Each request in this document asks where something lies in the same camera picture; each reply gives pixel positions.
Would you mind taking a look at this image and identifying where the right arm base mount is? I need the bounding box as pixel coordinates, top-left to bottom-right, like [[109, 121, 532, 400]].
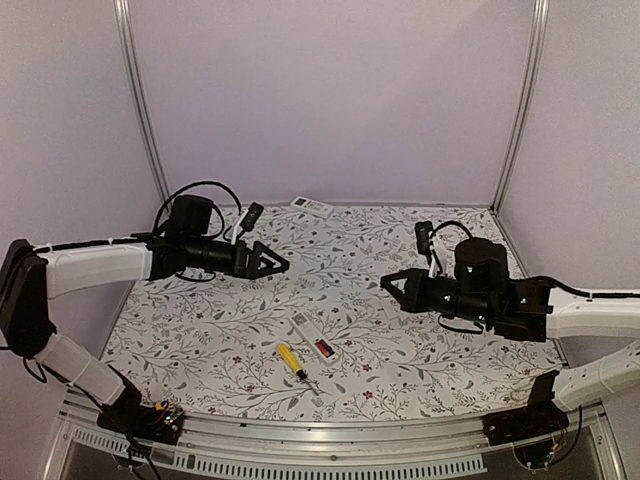
[[482, 370, 569, 470]]

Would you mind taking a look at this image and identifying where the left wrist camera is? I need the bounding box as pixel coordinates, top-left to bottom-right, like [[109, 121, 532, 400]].
[[240, 202, 264, 232]]

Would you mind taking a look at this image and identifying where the left aluminium frame post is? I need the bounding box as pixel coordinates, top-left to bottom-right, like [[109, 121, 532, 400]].
[[113, 0, 170, 201]]

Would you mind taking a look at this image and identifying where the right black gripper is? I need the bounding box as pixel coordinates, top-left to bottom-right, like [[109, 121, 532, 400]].
[[381, 266, 494, 325]]

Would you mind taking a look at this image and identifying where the right camera cable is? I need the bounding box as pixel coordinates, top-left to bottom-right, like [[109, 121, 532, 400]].
[[430, 219, 474, 241]]

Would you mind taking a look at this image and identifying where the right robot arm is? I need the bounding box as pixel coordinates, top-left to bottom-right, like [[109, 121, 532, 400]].
[[380, 237, 639, 436]]

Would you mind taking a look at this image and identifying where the front aluminium rail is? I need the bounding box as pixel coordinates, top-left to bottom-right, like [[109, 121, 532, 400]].
[[43, 392, 630, 479]]

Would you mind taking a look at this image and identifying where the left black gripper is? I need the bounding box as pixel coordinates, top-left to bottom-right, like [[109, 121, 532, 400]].
[[186, 236, 290, 280]]

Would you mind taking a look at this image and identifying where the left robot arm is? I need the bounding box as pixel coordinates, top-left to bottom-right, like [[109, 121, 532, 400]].
[[1, 194, 290, 434]]

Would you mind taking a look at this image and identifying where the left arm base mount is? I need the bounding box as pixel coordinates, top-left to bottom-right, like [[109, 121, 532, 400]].
[[97, 381, 184, 445]]

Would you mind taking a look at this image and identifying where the red black battery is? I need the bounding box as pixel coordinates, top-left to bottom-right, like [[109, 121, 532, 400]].
[[315, 339, 335, 359]]

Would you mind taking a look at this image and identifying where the camera cable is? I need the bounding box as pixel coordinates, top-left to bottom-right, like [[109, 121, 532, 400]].
[[430, 219, 474, 241], [153, 180, 244, 231]]

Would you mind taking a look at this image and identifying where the aluminium frame post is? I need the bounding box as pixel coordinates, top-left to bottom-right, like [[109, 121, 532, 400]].
[[113, 0, 170, 201], [490, 0, 550, 216]]

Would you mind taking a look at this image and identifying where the left camera cable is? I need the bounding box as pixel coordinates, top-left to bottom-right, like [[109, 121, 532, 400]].
[[153, 180, 244, 231]]

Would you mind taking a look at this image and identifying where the right aluminium frame post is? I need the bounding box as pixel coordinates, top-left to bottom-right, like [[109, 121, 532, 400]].
[[490, 0, 550, 216]]

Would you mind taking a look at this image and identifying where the white air conditioner remote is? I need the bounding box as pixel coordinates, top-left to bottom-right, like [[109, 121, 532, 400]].
[[290, 312, 339, 365]]

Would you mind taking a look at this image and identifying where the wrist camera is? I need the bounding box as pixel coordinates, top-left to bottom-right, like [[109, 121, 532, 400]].
[[414, 221, 433, 256], [240, 202, 264, 232]]

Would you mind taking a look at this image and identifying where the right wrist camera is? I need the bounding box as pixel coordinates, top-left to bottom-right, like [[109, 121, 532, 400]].
[[414, 221, 433, 256]]

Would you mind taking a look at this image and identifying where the yellow handled screwdriver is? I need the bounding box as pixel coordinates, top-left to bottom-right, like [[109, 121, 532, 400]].
[[276, 344, 319, 396]]

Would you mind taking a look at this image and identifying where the white battery cover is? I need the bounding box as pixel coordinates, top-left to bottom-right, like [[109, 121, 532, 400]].
[[380, 299, 399, 321]]

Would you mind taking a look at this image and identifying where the floral patterned table mat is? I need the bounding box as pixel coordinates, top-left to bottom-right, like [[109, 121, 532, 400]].
[[102, 206, 561, 422]]

